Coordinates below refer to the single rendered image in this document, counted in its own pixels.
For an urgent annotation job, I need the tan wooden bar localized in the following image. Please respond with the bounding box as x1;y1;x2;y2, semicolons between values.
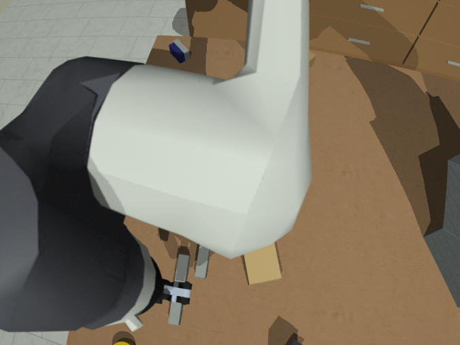
309;51;316;68

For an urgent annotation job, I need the grey square stick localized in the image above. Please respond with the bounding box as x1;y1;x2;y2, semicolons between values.
195;245;210;279
168;254;190;325

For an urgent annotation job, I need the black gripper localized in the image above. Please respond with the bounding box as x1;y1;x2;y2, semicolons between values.
141;256;192;314

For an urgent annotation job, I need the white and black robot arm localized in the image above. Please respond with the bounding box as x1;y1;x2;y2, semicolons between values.
0;0;312;332

